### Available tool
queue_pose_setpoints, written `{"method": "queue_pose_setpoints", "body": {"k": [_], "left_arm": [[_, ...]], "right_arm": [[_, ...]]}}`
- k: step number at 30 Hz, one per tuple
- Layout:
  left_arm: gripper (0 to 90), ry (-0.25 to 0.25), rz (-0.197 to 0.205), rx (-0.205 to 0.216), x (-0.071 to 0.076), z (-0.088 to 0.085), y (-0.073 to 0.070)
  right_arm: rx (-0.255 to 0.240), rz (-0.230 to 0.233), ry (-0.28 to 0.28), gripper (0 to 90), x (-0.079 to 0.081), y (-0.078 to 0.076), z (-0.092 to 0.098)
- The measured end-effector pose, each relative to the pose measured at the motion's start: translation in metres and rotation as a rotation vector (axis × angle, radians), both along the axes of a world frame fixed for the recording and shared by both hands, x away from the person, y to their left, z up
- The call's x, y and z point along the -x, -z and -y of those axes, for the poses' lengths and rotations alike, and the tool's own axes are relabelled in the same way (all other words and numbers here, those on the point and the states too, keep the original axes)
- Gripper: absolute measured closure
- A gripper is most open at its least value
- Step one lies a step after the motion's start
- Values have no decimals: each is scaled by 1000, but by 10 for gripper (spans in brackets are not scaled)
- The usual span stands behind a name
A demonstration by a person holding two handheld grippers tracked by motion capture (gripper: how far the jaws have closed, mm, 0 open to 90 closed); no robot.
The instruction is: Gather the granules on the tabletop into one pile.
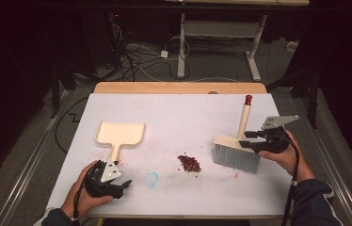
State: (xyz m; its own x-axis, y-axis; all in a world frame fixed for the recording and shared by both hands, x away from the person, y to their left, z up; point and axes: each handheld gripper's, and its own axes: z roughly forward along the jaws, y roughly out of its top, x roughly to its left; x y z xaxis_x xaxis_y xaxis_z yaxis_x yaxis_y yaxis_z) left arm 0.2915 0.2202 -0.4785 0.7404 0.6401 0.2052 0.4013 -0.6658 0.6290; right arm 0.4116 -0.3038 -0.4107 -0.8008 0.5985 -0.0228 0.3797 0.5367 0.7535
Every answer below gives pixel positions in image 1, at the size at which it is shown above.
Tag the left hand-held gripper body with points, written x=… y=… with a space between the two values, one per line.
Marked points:
x=109 y=172

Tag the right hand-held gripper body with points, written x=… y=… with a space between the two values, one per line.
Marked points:
x=274 y=142

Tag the cream brush with grey bristles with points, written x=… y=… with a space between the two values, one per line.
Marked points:
x=233 y=155

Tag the cream plastic dustpan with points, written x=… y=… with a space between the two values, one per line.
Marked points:
x=120 y=133

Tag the red beans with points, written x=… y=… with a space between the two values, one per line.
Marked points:
x=189 y=163

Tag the person's right hand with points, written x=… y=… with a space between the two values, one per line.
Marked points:
x=290 y=161

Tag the person's left hand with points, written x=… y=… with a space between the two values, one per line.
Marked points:
x=80 y=197

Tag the grey round table grommet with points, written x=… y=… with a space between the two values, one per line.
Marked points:
x=212 y=92

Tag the black metal stand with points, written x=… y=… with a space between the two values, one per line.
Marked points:
x=312 y=100
x=55 y=94

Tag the white table mat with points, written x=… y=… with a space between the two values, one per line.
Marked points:
x=171 y=116

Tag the wooden table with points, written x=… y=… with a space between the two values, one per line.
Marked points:
x=180 y=88

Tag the white power strip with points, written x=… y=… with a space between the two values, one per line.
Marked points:
x=292 y=45

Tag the white power adapter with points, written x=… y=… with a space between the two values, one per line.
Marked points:
x=164 y=54

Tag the metal floor rail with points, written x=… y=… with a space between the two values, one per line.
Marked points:
x=29 y=169
x=334 y=169

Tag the white metal frame desk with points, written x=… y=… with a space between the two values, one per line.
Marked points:
x=182 y=47

